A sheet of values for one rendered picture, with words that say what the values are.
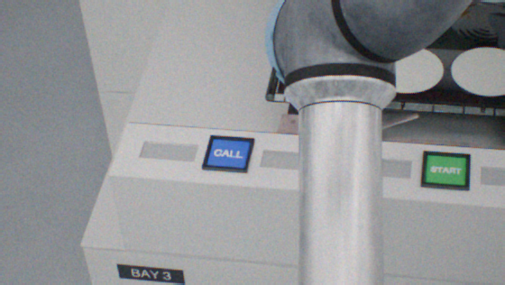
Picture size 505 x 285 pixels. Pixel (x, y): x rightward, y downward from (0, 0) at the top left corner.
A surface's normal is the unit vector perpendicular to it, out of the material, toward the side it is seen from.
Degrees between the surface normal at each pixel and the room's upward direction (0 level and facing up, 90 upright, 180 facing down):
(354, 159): 38
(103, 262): 90
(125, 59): 90
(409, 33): 90
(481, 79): 1
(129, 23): 90
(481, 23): 0
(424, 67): 0
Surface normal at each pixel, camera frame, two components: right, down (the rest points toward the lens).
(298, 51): -0.80, -0.15
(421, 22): 0.21, 0.63
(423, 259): -0.17, 0.69
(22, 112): -0.06, -0.72
